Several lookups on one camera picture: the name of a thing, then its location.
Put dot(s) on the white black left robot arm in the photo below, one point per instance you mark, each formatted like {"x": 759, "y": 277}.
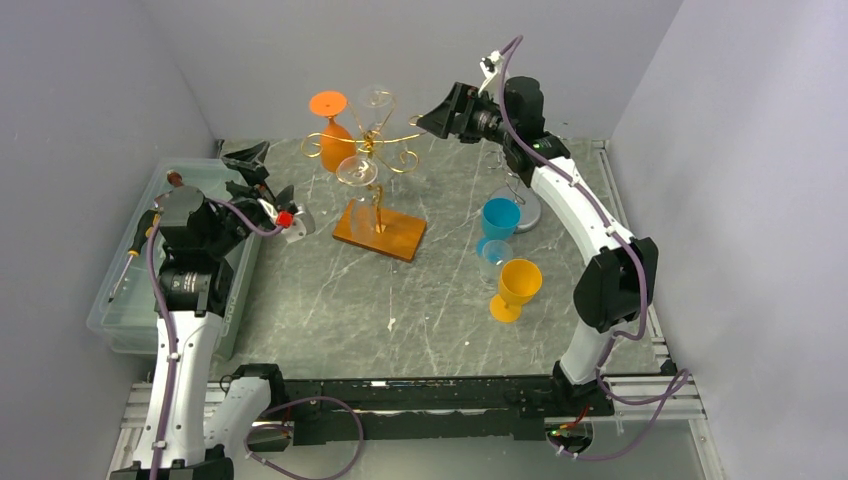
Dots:
{"x": 186, "y": 237}

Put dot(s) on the chrome wire glass rack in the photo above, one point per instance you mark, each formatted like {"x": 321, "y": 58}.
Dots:
{"x": 515, "y": 190}

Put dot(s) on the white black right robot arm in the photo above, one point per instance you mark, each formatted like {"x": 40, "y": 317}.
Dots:
{"x": 616, "y": 288}

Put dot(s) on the black yellow screwdriver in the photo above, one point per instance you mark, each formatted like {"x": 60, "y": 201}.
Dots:
{"x": 141, "y": 233}

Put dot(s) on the clear pink tinted glass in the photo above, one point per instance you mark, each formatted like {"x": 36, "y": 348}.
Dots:
{"x": 365, "y": 220}

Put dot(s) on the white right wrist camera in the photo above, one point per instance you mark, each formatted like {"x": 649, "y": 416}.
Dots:
{"x": 492, "y": 70}

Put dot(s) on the clear wine glass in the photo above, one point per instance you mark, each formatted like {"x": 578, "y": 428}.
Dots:
{"x": 375, "y": 107}

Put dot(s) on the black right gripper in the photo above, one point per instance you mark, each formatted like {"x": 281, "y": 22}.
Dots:
{"x": 443, "y": 120}

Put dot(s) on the gold wire glass rack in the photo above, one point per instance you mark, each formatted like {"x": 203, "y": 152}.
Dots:
{"x": 356, "y": 152}

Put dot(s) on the brown bronze faucet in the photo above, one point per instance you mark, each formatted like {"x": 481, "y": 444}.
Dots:
{"x": 174, "y": 178}

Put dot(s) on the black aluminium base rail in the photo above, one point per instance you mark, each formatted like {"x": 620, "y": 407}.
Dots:
{"x": 524, "y": 408}

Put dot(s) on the yellow plastic goblet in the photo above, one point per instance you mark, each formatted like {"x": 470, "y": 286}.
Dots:
{"x": 519, "y": 281}

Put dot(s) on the clear plastic storage box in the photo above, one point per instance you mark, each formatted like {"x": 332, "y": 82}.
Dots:
{"x": 123, "y": 313}

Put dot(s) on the blue plastic goblet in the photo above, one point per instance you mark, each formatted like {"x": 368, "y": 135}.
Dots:
{"x": 499, "y": 220}

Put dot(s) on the clear tall glass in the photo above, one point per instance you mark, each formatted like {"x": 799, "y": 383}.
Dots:
{"x": 492, "y": 256}

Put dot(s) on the orange plastic goblet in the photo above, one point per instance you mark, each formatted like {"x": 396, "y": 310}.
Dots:
{"x": 335, "y": 142}

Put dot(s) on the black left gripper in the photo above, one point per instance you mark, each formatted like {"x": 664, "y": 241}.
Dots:
{"x": 249, "y": 162}

